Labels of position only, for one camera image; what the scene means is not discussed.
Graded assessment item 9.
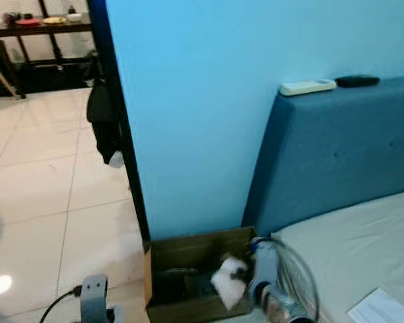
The small white tissue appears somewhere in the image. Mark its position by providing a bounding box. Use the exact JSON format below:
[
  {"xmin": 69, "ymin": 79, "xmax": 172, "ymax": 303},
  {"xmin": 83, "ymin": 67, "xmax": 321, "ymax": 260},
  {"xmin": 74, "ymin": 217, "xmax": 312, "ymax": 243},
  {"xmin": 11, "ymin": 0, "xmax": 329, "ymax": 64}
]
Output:
[{"xmin": 211, "ymin": 254, "xmax": 250, "ymax": 310}]

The brown cardboard box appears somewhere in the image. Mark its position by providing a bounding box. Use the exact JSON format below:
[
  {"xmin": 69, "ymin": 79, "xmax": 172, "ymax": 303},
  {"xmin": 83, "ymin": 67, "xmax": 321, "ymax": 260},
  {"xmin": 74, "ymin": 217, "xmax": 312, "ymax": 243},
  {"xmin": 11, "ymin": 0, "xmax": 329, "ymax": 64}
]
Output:
[{"xmin": 143, "ymin": 225, "xmax": 260, "ymax": 323}]

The beige sheeted bed mattress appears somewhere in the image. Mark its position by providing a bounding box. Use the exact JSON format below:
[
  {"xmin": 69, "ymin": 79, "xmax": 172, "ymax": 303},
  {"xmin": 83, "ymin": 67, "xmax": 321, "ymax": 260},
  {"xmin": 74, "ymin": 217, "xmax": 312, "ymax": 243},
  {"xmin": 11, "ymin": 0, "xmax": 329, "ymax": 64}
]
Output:
[{"xmin": 273, "ymin": 190, "xmax": 404, "ymax": 323}]

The teal upholstered headboard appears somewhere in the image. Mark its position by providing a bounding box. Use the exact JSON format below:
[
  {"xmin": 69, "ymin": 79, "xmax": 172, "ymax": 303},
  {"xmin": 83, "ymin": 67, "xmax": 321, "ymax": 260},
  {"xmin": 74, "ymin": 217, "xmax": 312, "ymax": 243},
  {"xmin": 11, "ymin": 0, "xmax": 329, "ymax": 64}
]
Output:
[{"xmin": 242, "ymin": 75, "xmax": 404, "ymax": 236}]

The black hanging bag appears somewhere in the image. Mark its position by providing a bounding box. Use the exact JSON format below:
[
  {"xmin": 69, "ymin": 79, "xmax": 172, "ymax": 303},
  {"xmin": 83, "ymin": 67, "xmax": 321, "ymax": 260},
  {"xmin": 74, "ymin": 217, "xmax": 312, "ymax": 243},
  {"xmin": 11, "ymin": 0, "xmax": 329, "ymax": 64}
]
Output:
[{"xmin": 86, "ymin": 77, "xmax": 125, "ymax": 166}]

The cream white remote control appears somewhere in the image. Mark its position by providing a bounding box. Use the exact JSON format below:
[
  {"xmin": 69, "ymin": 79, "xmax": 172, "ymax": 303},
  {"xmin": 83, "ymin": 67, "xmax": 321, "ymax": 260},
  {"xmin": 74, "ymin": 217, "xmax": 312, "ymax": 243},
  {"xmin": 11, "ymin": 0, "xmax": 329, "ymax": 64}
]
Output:
[{"xmin": 279, "ymin": 79, "xmax": 337, "ymax": 96}]

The flat black case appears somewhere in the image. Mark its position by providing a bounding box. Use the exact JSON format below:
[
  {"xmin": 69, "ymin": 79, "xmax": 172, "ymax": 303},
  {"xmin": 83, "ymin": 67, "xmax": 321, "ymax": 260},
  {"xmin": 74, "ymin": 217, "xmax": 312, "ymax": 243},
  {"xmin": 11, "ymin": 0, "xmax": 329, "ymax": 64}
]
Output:
[{"xmin": 335, "ymin": 75, "xmax": 381, "ymax": 88}]

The light wooden stick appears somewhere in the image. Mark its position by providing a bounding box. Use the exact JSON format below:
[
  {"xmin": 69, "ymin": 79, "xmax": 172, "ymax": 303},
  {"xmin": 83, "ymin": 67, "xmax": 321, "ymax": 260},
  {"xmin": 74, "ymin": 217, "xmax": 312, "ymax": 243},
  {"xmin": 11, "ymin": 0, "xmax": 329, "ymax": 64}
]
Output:
[{"xmin": 0, "ymin": 50, "xmax": 20, "ymax": 98}]

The dark wooden side table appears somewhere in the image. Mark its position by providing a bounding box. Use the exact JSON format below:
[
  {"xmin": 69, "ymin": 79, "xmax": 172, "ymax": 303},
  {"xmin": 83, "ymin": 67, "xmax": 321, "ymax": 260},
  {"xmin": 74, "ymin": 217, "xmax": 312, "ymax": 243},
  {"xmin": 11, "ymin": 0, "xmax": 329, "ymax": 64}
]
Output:
[{"xmin": 0, "ymin": 13, "xmax": 98, "ymax": 95}]

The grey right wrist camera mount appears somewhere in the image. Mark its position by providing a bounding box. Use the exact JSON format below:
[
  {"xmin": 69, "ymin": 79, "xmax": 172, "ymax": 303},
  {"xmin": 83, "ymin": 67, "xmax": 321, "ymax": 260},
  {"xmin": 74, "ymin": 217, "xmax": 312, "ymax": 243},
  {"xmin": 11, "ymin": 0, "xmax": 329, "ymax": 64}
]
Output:
[{"xmin": 251, "ymin": 237, "xmax": 281, "ymax": 300}]

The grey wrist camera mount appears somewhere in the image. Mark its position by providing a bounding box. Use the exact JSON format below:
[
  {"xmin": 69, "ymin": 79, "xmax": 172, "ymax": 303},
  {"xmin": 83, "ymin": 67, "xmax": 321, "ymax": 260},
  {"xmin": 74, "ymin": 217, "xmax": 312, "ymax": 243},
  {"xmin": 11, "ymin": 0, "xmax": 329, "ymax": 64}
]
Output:
[
  {"xmin": 81, "ymin": 275, "xmax": 108, "ymax": 323},
  {"xmin": 251, "ymin": 237, "xmax": 281, "ymax": 300}
]

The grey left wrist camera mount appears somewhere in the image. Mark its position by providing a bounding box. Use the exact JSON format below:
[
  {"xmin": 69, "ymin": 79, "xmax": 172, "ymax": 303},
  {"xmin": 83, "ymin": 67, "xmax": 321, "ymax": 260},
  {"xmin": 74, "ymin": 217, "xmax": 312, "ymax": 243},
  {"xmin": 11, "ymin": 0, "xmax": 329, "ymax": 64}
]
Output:
[{"xmin": 81, "ymin": 275, "xmax": 108, "ymax": 323}]

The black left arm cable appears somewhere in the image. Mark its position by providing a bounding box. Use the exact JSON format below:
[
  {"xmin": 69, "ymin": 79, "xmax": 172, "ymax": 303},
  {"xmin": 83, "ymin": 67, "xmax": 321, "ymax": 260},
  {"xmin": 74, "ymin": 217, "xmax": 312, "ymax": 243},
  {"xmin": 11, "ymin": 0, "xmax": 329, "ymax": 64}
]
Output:
[{"xmin": 39, "ymin": 286, "xmax": 83, "ymax": 323}]

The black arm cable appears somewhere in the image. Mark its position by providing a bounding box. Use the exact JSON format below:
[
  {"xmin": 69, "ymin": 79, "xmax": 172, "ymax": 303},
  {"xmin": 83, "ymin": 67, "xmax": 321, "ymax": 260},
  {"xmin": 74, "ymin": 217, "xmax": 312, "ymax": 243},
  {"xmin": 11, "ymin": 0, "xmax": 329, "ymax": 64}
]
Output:
[
  {"xmin": 266, "ymin": 236, "xmax": 321, "ymax": 322},
  {"xmin": 39, "ymin": 286, "xmax": 83, "ymax": 323}
]

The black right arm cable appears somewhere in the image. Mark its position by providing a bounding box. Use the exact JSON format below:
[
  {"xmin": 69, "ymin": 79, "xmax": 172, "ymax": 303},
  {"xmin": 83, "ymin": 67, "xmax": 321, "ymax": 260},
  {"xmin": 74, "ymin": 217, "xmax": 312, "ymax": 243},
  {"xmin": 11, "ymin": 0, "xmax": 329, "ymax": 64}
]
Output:
[{"xmin": 266, "ymin": 236, "xmax": 321, "ymax": 322}]

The dark blue door frame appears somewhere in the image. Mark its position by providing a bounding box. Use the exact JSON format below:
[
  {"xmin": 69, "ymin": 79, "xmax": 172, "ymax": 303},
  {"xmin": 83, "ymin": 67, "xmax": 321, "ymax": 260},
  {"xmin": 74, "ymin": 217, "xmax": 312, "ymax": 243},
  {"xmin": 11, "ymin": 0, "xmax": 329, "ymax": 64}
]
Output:
[{"xmin": 88, "ymin": 0, "xmax": 151, "ymax": 243}]

